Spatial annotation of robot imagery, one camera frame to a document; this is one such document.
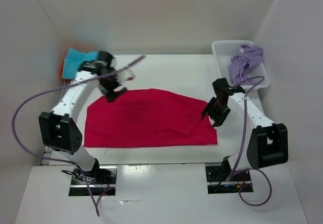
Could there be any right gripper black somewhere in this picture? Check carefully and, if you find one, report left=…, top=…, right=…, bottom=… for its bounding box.
left=201, top=96, right=232, bottom=127

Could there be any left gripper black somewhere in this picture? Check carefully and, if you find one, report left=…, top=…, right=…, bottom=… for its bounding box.
left=98, top=67, right=128, bottom=103

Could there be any magenta t shirt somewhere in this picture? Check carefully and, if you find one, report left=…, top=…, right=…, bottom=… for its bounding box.
left=84, top=89, right=218, bottom=148

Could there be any cyan t shirt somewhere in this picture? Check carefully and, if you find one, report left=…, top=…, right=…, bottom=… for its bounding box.
left=63, top=47, right=99, bottom=80

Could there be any orange t shirt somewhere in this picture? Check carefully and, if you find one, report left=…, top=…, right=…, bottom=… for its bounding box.
left=59, top=51, right=67, bottom=81

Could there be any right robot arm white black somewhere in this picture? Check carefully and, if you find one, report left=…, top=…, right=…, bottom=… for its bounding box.
left=201, top=78, right=289, bottom=180

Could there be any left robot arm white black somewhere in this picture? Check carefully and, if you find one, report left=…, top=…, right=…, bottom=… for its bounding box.
left=39, top=51, right=134, bottom=184

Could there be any lavender t shirt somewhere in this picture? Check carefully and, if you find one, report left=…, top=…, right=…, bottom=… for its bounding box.
left=228, top=44, right=263, bottom=85

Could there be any white plastic basket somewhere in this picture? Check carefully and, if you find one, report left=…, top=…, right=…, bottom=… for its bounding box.
left=211, top=40, right=270, bottom=90

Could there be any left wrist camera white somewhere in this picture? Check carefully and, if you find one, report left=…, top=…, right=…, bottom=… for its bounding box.
left=117, top=69, right=135, bottom=84

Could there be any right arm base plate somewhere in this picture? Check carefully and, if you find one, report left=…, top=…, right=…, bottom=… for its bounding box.
left=205, top=163, right=253, bottom=194

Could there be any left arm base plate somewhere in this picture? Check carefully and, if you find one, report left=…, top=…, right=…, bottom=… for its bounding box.
left=62, top=165, right=118, bottom=197

